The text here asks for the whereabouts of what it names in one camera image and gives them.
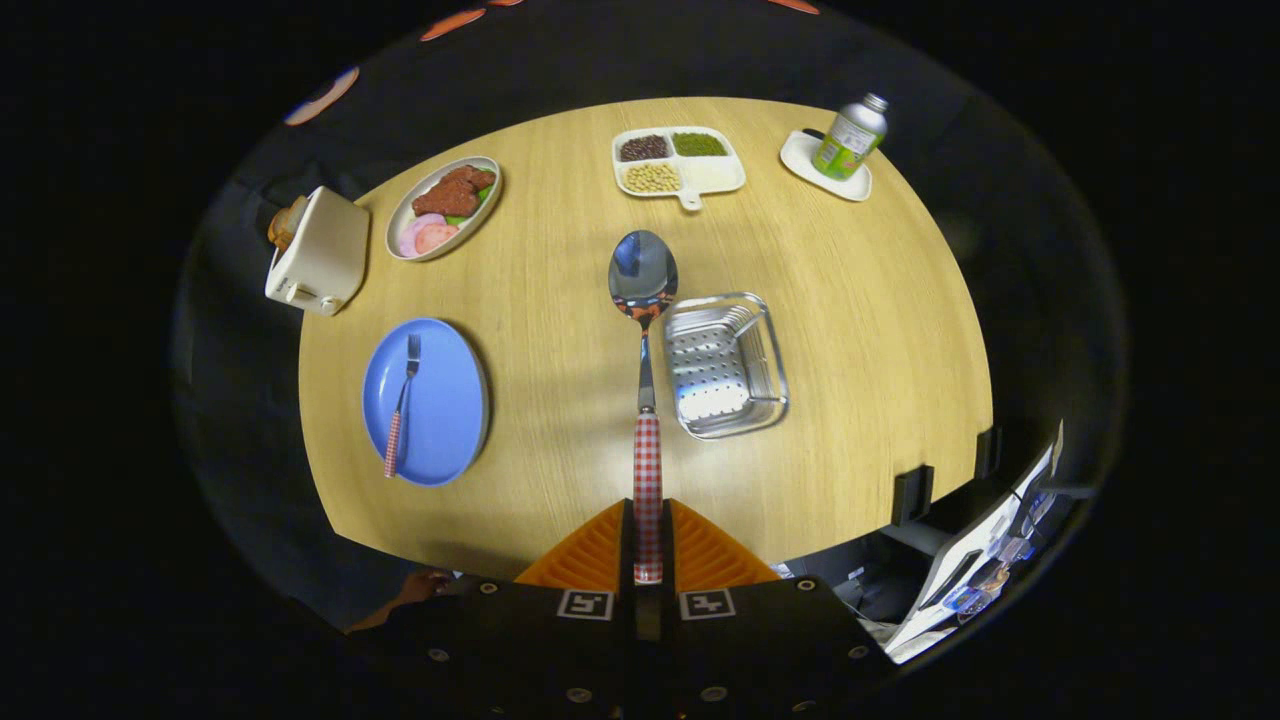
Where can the toasted bread slice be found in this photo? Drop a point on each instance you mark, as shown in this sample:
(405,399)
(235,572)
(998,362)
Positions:
(280,230)
(297,212)

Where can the white oval food plate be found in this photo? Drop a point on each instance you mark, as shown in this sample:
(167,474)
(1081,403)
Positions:
(482,213)

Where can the cream white toaster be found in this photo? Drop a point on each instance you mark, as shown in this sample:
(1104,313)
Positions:
(325,255)

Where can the green label metal bottle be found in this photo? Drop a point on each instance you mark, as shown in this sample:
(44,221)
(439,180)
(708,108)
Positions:
(850,140)

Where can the green lettuce leaf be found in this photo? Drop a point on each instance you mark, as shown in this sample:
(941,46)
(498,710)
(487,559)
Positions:
(455,219)

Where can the white square coaster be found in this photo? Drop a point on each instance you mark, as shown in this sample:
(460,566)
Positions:
(800,160)

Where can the black table clamp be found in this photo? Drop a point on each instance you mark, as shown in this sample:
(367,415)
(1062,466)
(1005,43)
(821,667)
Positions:
(913,495)
(988,453)

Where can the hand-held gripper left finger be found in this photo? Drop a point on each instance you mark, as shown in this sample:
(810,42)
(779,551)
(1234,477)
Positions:
(627,560)

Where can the pile of dark red beans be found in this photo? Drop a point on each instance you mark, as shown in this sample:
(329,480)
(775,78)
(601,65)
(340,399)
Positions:
(644,148)

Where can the pile of yellow soybeans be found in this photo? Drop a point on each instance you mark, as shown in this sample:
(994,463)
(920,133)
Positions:
(652,178)

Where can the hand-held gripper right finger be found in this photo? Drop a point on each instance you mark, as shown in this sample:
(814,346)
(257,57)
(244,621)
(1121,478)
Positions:
(667,560)

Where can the brown meat piece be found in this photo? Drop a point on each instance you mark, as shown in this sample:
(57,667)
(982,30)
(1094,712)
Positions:
(450,195)

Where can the white divided dish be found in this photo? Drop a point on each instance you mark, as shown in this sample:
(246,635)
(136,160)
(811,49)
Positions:
(715,175)

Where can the blue round plate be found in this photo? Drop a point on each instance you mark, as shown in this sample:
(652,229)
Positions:
(440,400)

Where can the pile of green beans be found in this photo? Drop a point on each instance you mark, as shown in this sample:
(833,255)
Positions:
(699,144)

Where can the pink ham slice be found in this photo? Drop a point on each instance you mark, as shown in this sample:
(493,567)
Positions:
(412,235)
(438,238)

